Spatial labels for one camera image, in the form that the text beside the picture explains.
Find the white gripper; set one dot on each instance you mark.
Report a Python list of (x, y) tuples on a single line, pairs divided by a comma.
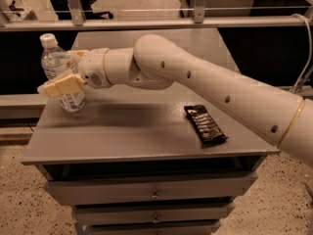
[(92, 69)]

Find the clear plastic water bottle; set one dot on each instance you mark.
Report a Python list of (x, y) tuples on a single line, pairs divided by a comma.
[(54, 61)]

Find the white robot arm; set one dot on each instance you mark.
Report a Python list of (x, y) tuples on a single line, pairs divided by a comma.
[(279, 117)]

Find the grey drawer cabinet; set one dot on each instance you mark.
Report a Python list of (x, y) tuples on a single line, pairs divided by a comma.
[(128, 132)]

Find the top grey drawer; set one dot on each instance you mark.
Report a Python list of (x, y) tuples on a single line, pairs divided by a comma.
[(151, 188)]

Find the grey drawer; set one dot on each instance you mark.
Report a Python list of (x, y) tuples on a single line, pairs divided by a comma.
[(151, 188), (154, 213), (198, 227)]

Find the middle grey drawer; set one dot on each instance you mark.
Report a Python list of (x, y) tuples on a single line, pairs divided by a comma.
[(154, 213)]

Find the black snack bar wrapper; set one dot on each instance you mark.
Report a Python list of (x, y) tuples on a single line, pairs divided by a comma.
[(205, 126)]

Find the bottom grey drawer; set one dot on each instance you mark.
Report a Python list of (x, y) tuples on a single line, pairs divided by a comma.
[(198, 227)]

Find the metal railing frame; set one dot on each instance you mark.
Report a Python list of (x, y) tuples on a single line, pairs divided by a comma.
[(41, 15)]

